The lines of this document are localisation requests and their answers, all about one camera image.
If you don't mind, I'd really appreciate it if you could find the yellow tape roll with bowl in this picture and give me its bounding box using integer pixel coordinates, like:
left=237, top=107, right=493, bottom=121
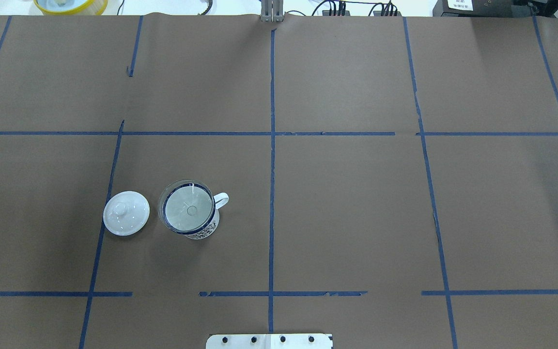
left=33, top=0, right=109, bottom=16

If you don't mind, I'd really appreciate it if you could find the clear glass funnel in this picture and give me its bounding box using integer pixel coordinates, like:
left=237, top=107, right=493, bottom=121
left=158, top=180, right=215, bottom=235

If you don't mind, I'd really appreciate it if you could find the white ceramic lid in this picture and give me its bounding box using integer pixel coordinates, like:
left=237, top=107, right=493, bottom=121
left=102, top=191, right=150, bottom=237

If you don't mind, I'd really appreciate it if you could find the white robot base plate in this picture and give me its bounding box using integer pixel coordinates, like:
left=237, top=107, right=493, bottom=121
left=205, top=333, right=334, bottom=349

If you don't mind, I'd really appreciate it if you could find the white blue patterned mug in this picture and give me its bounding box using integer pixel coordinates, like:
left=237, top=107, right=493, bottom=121
left=163, top=183, right=230, bottom=240

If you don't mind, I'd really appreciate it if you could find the grey metal bracket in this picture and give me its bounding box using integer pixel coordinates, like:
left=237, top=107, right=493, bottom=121
left=260, top=0, right=285, bottom=23

